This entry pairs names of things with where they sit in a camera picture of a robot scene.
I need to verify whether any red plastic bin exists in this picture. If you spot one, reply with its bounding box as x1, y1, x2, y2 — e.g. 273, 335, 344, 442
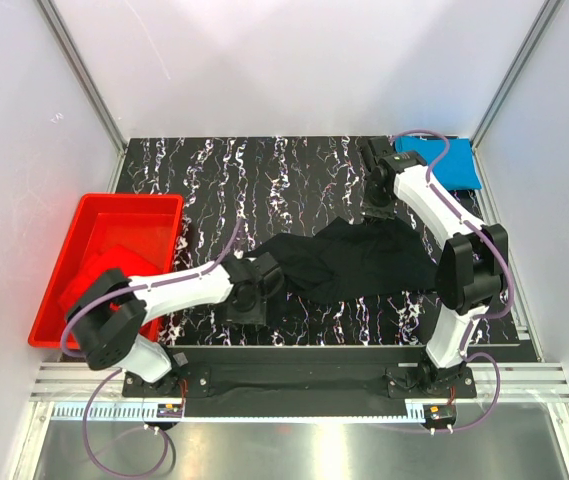
28, 193, 184, 349

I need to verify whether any white cable duct strip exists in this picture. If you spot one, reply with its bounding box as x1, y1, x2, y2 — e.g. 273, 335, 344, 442
52, 401, 426, 425

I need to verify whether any connector board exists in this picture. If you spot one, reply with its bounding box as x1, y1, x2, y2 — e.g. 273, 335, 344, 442
425, 404, 457, 424
156, 401, 185, 419

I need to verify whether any left aluminium frame post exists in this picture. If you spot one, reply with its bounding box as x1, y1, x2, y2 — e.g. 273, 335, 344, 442
33, 0, 128, 151

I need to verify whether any right aluminium frame post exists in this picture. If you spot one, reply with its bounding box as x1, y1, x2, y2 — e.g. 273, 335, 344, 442
471, 0, 564, 150

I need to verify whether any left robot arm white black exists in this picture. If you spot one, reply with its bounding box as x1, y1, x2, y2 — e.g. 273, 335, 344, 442
62, 253, 285, 396

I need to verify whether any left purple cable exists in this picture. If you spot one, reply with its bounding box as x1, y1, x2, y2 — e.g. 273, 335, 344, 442
59, 217, 245, 476

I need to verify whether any right connector board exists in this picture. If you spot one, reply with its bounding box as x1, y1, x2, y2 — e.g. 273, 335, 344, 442
425, 404, 457, 424

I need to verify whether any black t shirt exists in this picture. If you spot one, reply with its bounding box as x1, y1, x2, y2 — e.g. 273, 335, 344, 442
246, 218, 437, 304

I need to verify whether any red t shirt in bin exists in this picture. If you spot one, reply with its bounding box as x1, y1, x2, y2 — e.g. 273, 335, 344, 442
58, 245, 161, 314

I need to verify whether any aluminium frame post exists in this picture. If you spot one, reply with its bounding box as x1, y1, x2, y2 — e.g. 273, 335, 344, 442
471, 0, 564, 150
33, 0, 128, 151

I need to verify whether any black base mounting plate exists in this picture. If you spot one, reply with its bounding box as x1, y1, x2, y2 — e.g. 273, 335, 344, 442
122, 346, 477, 421

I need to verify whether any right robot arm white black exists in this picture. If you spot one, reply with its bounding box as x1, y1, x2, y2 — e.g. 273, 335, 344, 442
358, 136, 514, 397

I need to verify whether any folded blue t shirt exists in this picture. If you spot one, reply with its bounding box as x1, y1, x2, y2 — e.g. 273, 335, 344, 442
395, 136, 482, 191

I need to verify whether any left connector board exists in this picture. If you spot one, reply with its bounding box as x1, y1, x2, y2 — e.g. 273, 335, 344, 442
156, 401, 185, 419

